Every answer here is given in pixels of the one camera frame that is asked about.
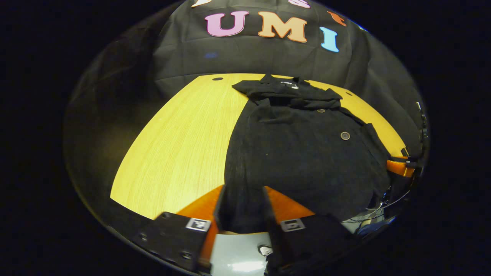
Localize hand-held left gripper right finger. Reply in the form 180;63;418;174
262;187;359;276

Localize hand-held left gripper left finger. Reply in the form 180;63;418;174
134;185;227;272

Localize black buttoned jacket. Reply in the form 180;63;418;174
224;74;392;234

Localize black backdrop cloth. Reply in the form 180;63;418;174
63;0;428;161

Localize white cable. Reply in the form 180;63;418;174
366;190;411;210

